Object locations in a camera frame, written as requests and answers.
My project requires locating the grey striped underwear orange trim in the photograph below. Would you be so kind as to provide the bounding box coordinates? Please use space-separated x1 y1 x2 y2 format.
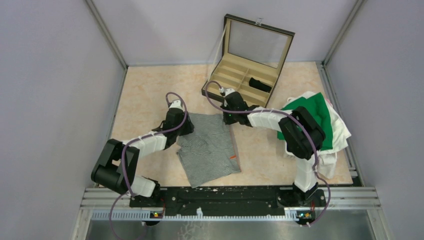
176 113 241 188

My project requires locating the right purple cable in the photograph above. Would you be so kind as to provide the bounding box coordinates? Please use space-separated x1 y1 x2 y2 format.
203 80 332 228

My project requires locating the black leather compartment box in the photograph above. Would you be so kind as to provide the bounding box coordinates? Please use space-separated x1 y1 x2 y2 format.
201 14 295 107

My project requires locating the green cloth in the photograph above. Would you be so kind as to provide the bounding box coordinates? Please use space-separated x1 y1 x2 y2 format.
281 91 334 151

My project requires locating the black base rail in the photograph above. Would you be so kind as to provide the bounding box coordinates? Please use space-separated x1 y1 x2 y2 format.
129 185 326 217

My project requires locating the purple cable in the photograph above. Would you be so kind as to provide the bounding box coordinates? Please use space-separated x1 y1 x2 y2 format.
203 80 332 228
108 92 189 240

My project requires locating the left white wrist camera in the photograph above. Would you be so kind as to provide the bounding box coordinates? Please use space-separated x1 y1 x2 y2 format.
168 99 184 111

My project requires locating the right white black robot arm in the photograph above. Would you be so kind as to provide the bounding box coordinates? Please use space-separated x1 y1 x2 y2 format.
219 87 326 206

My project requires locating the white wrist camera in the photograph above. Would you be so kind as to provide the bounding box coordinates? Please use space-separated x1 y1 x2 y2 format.
219 87 236 98
168 99 184 111

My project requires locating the black underwear with beige waistband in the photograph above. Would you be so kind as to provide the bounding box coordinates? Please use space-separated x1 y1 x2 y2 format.
248 77 272 93

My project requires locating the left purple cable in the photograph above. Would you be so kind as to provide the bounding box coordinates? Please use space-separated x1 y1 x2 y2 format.
108 92 189 240

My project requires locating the white cloth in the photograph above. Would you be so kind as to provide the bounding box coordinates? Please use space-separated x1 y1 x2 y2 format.
286 91 352 180

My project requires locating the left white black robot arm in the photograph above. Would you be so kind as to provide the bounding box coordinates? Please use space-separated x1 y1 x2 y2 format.
90 107 194 207

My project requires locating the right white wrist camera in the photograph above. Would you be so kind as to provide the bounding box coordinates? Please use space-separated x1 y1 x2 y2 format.
219 87 236 98

